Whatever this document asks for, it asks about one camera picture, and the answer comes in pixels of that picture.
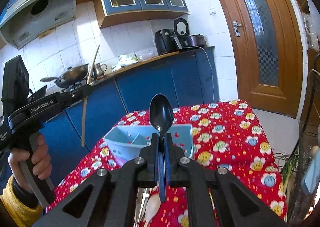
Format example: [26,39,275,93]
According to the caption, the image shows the yellow sleeve left forearm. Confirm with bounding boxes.
[1,175,43,226]

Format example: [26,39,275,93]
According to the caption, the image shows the grey range hood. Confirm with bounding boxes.
[1,0,76,49]

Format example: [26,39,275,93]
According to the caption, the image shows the steel kettle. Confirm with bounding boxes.
[92,63,107,79]

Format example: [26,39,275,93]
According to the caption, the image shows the black rice cooker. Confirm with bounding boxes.
[173,18,206,49]

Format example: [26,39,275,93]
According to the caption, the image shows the long wooden stick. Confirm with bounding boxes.
[81,45,100,147]

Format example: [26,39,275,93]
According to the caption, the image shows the black metal rack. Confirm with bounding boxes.
[281,49,319,226]

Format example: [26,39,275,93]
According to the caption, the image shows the wooden door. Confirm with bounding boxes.
[220,0,303,117]

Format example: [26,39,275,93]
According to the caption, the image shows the light blue chopstick box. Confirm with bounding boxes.
[103,124,194,166]

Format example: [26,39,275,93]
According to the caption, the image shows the blue lower kitchen cabinets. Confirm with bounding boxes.
[41,47,219,186]

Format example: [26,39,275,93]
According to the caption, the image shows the blue glass wall cabinet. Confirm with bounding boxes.
[94,0,188,29]

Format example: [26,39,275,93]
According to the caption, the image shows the black wok on stove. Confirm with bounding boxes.
[40,64,88,89]

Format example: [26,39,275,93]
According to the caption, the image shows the white power cable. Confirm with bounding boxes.
[190,45,216,103]

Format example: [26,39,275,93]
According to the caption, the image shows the left hand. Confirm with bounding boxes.
[7,133,53,191]

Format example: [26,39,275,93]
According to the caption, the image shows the red smiley flower tablecloth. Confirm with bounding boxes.
[47,100,287,226]

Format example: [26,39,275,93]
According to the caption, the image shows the black plastic spoon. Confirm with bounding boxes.
[149,93,174,203]

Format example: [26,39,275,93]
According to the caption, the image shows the black air fryer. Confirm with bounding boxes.
[155,28,178,55]

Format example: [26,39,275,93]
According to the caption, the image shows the silver door handle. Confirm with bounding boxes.
[233,21,242,37]

